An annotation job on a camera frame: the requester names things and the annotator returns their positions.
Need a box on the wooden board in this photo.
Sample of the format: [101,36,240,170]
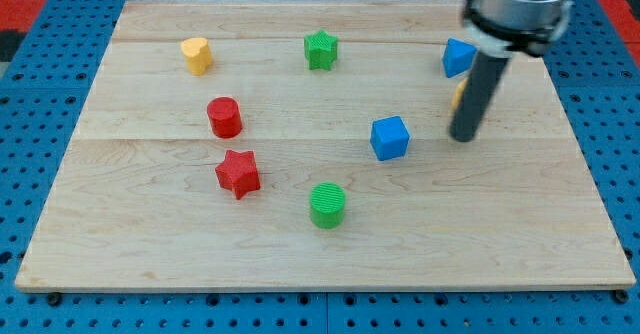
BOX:
[15,0,636,293]

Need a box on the green cylinder block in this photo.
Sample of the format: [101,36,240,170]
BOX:
[309,182,346,229]

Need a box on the red cylinder block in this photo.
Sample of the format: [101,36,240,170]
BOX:
[206,97,243,139]

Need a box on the yellow block behind rod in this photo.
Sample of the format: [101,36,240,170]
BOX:
[451,79,467,110]

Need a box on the blue triangle block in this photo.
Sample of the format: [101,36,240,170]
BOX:
[441,38,477,78]

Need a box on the blue cube block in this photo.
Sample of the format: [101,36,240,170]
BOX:
[370,116,410,161]

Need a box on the green star block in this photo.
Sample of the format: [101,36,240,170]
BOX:
[304,30,338,71]

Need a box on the red star block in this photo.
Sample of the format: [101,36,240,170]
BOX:
[215,150,261,200]

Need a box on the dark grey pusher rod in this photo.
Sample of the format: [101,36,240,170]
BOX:
[449,52,510,142]

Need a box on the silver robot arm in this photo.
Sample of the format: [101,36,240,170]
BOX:
[449,0,572,142]

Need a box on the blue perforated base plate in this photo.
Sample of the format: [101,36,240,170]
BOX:
[1,0,639,333]

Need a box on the yellow heart block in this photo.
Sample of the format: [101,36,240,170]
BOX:
[180,37,213,76]

